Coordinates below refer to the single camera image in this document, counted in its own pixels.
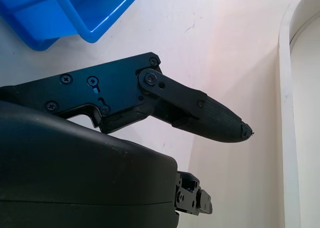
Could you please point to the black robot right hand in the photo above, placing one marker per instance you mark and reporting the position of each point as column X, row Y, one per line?
column 75, row 168

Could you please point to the blue plastic tray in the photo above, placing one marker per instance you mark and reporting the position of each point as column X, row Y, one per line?
column 37, row 18

